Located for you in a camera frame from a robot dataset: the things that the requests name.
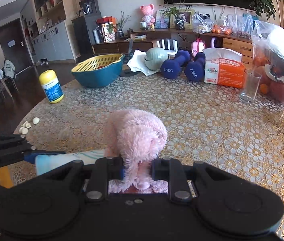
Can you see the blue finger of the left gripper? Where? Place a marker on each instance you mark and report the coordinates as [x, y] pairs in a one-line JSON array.
[[30, 157]]

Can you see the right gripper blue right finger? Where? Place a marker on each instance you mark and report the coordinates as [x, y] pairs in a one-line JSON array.
[[173, 173]]

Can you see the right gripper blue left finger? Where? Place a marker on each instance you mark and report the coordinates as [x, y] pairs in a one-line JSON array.
[[99, 174]]

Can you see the white blue-capped bottle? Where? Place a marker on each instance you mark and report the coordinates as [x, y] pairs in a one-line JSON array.
[[45, 163]]

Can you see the pink fluffy towel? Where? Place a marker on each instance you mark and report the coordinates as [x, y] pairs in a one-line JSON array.
[[137, 137]]

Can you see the garlic clove cluster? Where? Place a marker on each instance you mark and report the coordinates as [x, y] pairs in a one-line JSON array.
[[24, 129]]

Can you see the garlic clove upper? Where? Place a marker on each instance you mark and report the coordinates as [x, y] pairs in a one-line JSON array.
[[35, 120]]

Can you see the patterned lace tablecloth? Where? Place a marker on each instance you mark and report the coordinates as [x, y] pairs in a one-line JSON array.
[[204, 122]]

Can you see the yellow blue-label jar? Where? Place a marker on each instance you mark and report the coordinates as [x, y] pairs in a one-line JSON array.
[[51, 86]]

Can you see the teal basin yellow strainer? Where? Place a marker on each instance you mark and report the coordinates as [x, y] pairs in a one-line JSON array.
[[98, 71]]

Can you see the left blue dumbbell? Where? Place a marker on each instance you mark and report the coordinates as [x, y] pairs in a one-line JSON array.
[[171, 68]]

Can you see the blue dumbbell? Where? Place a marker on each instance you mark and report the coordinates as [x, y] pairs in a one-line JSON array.
[[194, 70], [171, 68]]

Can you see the right blue dumbbell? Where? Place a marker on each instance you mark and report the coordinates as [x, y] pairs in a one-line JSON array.
[[194, 70]]

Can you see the white cloth under bowl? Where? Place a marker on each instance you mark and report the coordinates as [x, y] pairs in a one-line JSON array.
[[137, 64]]

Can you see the pale green lidded bowl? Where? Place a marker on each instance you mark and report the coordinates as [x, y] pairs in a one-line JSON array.
[[155, 57]]

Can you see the orange white tissue box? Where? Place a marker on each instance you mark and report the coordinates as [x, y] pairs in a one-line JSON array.
[[224, 67]]

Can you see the clear drinking glass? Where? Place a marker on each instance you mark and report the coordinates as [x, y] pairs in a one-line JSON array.
[[251, 84]]

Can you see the pink kettlebell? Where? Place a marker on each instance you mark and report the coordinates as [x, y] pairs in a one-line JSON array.
[[198, 48]]

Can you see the wooden tv cabinet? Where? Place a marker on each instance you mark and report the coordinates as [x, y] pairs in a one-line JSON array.
[[172, 39]]

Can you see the black side cabinet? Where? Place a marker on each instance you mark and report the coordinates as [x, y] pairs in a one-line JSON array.
[[84, 26]]

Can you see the clear plastic bag of items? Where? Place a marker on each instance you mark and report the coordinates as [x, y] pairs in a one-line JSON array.
[[201, 24]]

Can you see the framed photo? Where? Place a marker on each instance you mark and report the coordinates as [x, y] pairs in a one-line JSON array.
[[186, 16]]

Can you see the small potted grass plant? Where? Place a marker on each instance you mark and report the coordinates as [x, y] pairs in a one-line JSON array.
[[174, 8]]

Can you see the plastic-wrapped fruit bowl stack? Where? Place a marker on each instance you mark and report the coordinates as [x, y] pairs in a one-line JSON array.
[[268, 59]]

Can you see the pink bear figurine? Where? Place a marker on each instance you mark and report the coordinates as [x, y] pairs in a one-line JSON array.
[[148, 19]]

